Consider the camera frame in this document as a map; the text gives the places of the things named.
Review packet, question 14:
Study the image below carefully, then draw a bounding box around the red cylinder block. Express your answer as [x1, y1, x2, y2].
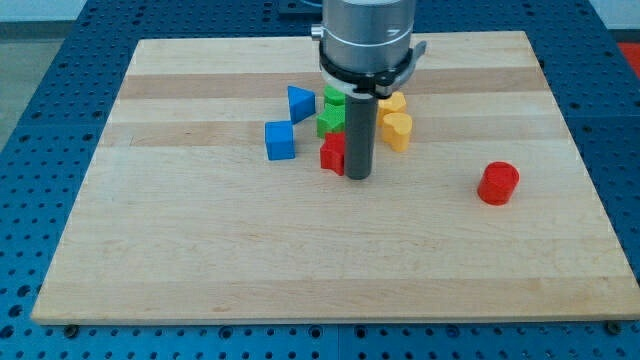
[476, 161, 520, 206]

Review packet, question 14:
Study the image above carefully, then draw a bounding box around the blue triangle block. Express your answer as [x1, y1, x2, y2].
[287, 86, 316, 124]

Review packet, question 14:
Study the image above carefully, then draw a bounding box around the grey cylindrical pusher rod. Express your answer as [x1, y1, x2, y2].
[344, 96, 377, 180]

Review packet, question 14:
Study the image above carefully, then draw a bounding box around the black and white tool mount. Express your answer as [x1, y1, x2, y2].
[319, 41, 427, 98]

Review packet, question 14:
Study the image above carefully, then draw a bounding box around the red star block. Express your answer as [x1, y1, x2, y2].
[320, 132, 345, 176]

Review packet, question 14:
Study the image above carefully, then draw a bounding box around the yellow star block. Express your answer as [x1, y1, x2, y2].
[377, 91, 407, 127]

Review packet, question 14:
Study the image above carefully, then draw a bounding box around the blue cube block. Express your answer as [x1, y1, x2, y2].
[264, 120, 295, 161]

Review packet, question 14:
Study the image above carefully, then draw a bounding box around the yellow heart block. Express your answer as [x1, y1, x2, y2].
[382, 112, 413, 152]

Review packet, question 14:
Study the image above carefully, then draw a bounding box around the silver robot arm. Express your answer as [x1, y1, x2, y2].
[311, 0, 427, 180]

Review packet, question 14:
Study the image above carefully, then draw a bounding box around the green star block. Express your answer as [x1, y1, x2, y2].
[316, 103, 345, 138]

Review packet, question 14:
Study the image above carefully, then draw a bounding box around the green cylinder block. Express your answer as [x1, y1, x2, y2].
[323, 85, 346, 106]

